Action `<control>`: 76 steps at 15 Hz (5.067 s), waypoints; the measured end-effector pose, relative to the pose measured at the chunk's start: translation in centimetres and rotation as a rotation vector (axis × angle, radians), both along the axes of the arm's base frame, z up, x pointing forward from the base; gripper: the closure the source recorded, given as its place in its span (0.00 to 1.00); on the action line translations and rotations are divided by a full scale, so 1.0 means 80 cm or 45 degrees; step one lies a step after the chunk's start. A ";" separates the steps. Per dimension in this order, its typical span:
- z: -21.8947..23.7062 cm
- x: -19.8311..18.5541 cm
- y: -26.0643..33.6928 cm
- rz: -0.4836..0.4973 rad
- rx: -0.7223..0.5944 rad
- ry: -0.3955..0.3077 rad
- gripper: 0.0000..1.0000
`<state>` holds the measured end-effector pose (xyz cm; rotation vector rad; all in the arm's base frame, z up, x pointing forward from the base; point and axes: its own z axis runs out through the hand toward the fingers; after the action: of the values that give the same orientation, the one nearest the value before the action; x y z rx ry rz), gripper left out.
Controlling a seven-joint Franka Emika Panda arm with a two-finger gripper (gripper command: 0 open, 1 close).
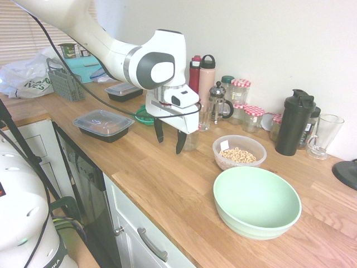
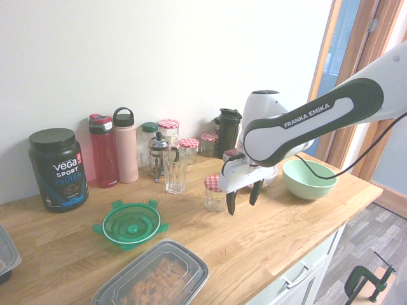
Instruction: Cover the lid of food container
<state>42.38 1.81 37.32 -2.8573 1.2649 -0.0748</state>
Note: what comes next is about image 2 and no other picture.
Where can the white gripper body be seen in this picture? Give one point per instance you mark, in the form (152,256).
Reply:
(241,176)

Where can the pink water bottle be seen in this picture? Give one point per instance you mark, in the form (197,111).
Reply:
(125,149)

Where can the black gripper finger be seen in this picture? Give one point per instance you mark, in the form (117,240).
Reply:
(255,193)
(231,205)

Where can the green round container lid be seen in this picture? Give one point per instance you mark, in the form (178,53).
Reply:
(127,219)

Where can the green metal clamp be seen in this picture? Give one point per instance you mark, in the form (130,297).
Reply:
(356,279)

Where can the clear drinking glass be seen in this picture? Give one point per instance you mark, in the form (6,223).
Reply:
(175,176)

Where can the rectangular plastic food container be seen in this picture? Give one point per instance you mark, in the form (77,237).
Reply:
(152,279)

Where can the pale green cabinet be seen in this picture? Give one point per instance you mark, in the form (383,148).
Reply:
(318,257)

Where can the wooden door frame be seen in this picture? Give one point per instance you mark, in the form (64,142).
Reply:
(353,41)

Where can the black tray clear lid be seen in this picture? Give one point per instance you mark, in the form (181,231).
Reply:
(8,254)

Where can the clear bottle green cap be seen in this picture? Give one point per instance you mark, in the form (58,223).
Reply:
(144,143)

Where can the dark green shaker bottle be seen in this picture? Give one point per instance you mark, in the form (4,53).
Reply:
(228,133)

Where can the tall jar red checked lid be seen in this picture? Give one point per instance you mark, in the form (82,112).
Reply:
(168,128)

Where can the black Vega protein tub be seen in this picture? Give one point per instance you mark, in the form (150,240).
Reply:
(60,171)

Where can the round glass food container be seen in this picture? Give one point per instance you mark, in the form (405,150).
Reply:
(270,181)

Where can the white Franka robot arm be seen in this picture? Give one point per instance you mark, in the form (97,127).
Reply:
(318,120)

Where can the glass French press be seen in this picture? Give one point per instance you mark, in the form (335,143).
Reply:
(157,155)

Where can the mint green bowl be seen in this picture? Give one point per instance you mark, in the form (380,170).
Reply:
(305,187)

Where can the silver door hinge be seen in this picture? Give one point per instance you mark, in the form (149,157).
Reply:
(373,24)

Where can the red water bottle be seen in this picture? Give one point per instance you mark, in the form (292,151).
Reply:
(103,152)

